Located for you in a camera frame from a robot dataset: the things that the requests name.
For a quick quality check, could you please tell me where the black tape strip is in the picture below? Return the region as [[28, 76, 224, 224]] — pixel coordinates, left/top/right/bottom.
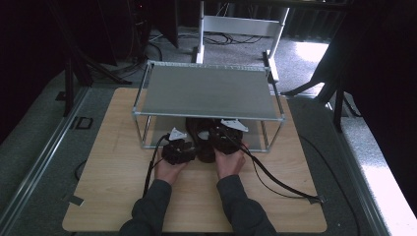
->
[[64, 194, 85, 207]]

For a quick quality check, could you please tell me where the metal rack with grey shelves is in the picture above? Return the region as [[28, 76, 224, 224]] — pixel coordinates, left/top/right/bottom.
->
[[132, 60, 287, 153]]

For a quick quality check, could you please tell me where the dark brown shoe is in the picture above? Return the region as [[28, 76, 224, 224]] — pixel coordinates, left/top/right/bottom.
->
[[185, 117, 218, 164]]

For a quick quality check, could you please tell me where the black floor cables bundle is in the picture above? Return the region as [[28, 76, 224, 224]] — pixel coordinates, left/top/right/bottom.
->
[[149, 30, 265, 63]]

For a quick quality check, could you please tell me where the person's left hand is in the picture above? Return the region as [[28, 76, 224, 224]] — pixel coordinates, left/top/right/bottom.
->
[[153, 147, 191, 187]]

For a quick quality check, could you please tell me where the white table frame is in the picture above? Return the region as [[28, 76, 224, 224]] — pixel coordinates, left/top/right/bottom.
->
[[195, 1, 291, 84]]

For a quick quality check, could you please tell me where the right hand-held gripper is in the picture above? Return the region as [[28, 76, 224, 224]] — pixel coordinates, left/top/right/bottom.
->
[[209, 118, 250, 155]]

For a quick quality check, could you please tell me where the black rectangular floor frame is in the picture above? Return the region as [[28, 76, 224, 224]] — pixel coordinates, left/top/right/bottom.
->
[[75, 116, 94, 130]]

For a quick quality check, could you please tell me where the person's right hand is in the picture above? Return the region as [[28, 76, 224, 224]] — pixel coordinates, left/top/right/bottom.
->
[[213, 143, 247, 181]]

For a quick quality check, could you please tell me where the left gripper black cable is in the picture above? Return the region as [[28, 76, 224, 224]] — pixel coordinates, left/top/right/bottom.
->
[[142, 133, 171, 199]]

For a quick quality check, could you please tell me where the thin black floor cable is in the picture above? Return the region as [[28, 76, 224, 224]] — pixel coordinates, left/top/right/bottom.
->
[[297, 133, 362, 236]]

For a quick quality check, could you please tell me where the aluminium floor rail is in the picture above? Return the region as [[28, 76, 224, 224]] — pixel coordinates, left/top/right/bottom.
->
[[0, 86, 91, 227]]

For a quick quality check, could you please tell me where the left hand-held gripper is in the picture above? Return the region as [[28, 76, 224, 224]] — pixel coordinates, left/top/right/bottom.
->
[[161, 127, 198, 166]]

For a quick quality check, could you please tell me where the black metal stand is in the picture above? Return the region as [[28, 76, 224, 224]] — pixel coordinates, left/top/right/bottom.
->
[[280, 73, 362, 133], [48, 0, 133, 118]]

